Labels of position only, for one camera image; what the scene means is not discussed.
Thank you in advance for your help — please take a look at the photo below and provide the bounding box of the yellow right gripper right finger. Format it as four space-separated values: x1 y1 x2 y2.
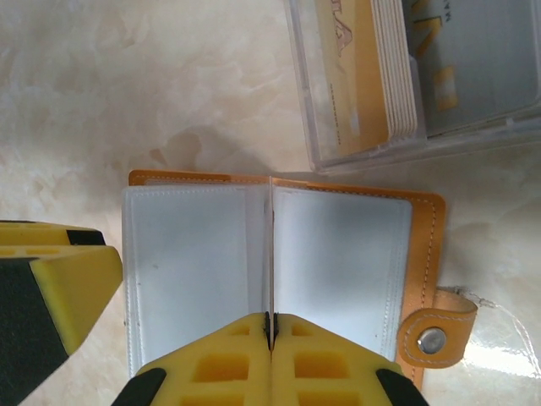
270 312 424 406

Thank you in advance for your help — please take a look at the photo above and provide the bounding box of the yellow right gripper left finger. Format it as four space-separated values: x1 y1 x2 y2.
120 312 271 406

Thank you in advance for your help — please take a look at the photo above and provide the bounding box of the orange leather card holder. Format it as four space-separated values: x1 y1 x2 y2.
121 168 478 406

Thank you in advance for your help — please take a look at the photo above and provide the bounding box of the gold credit card stack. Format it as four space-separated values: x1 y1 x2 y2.
303 0 419 158

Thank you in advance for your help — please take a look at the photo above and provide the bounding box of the clear plastic card box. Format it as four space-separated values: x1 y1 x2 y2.
281 0 541 178

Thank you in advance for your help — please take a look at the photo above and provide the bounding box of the clear plastic sleeve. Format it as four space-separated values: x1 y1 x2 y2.
458 287 541 373

